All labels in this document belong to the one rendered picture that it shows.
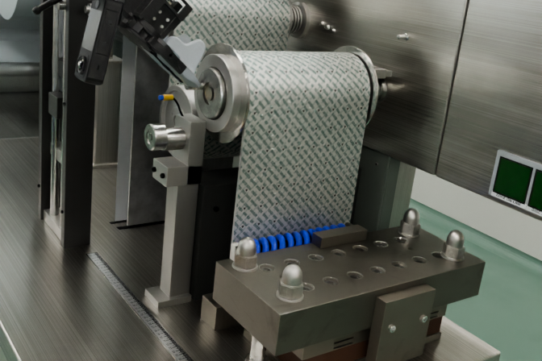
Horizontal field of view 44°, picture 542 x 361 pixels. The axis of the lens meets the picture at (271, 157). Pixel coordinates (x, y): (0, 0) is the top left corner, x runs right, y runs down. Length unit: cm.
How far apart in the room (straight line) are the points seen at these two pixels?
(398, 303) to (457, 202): 321
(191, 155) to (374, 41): 40
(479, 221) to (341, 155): 302
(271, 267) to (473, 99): 39
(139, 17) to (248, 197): 31
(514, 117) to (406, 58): 23
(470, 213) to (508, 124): 309
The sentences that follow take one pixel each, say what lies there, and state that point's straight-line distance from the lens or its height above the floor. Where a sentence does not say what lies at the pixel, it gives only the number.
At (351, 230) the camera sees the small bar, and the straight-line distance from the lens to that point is 108.
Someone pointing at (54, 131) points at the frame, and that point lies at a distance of 131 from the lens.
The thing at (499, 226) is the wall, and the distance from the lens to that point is 399.
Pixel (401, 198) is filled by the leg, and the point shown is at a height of 100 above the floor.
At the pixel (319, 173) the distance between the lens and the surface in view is 107.
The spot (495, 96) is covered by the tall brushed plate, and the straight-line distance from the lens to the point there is 103.
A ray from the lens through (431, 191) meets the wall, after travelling 427.
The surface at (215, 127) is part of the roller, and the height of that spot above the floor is 120.
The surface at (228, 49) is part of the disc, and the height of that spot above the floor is 132.
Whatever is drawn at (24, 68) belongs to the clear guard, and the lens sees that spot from 190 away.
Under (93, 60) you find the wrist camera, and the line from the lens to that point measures 90.
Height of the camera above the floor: 145
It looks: 17 degrees down
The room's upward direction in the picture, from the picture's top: 7 degrees clockwise
